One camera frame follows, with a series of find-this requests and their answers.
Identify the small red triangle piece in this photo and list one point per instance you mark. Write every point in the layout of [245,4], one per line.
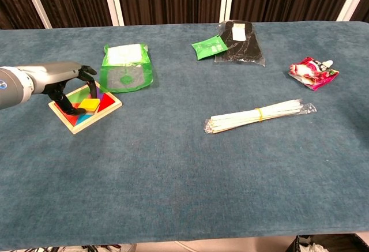
[107,99]

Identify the small green packet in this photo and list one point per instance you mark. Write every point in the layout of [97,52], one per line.
[208,47]

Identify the green triangle puzzle piece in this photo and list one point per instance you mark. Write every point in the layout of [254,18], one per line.
[75,94]

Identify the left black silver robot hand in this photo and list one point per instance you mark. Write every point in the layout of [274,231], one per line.
[54,77]

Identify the wooden tangram puzzle tray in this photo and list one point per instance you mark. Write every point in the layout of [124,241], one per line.
[86,123]

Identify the wrapped white chopstick bundle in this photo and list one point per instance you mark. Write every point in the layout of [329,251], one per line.
[253,117]

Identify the black socks in clear bag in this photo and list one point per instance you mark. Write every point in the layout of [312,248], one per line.
[245,48]

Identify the blue triangle puzzle piece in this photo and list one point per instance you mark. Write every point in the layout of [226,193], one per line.
[85,118]

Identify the small yellow cube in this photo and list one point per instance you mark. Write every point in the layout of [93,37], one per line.
[90,104]

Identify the black storage crate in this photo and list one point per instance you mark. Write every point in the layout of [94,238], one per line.
[331,244]

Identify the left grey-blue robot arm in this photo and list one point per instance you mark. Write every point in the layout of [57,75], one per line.
[13,87]

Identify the purple triangle puzzle piece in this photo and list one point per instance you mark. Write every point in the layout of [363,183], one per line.
[98,92]

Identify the green bag with white cloth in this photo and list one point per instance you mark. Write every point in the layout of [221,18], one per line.
[124,54]

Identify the teal tablecloth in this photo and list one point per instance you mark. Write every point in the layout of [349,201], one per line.
[184,177]

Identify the large red triangle piece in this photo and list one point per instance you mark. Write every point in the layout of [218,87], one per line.
[64,111]

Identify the red white snack pouch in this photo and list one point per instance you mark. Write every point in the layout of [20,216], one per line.
[312,74]

